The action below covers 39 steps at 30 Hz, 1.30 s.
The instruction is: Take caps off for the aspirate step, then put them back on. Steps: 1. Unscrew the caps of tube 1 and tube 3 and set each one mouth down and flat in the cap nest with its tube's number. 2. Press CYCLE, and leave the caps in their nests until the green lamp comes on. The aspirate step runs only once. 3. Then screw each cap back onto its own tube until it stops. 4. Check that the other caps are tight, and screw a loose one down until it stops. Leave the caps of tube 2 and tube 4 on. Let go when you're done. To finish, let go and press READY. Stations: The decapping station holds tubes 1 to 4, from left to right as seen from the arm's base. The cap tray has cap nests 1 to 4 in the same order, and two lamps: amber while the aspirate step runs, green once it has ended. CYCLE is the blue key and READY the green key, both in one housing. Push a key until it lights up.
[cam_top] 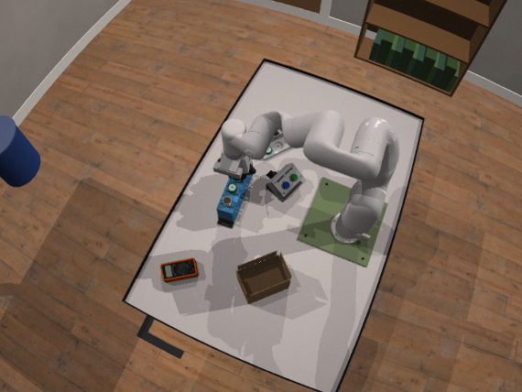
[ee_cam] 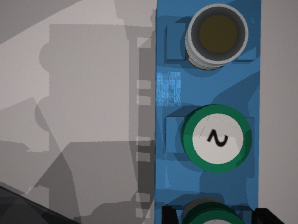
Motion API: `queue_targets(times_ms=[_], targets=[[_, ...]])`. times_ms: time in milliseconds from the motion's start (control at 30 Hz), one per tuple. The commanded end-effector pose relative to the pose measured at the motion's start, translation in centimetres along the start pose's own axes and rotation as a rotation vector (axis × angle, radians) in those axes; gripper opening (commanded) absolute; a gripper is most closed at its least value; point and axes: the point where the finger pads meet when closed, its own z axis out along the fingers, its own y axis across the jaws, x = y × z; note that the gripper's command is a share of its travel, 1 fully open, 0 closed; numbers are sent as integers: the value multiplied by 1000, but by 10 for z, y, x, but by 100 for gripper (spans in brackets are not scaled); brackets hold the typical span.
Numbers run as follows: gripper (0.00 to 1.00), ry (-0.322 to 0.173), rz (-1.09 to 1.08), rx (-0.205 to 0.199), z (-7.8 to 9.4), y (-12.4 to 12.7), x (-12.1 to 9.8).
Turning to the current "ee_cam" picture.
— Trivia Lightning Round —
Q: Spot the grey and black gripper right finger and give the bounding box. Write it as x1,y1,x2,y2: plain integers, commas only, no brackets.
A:
251,208,284,224

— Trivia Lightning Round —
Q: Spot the grey two-button control box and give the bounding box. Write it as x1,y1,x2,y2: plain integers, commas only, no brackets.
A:
0,186,80,224

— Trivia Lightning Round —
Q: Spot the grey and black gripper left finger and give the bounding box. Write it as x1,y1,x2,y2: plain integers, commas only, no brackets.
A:
162,206,179,224

